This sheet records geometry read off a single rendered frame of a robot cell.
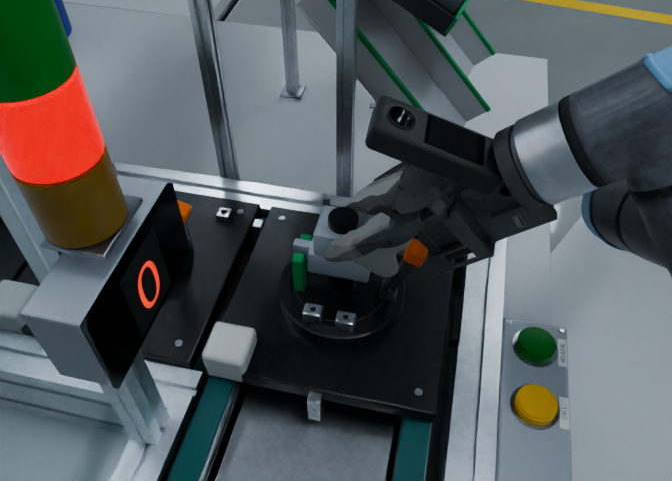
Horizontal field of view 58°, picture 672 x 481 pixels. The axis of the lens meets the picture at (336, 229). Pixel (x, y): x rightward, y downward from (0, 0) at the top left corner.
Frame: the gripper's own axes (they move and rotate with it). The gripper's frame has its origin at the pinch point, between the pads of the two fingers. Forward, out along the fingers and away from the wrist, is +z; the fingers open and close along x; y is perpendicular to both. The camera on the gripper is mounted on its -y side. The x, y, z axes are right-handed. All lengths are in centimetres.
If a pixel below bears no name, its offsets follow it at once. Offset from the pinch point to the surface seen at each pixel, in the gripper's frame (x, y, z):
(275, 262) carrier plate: 2.9, 2.7, 13.2
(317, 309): -4.9, 4.9, 5.5
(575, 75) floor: 213, 121, 27
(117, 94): 44, -19, 54
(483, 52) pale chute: 47.4, 13.1, -5.3
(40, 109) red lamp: -20.7, -26.8, -11.5
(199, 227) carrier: 6.2, -4.5, 21.3
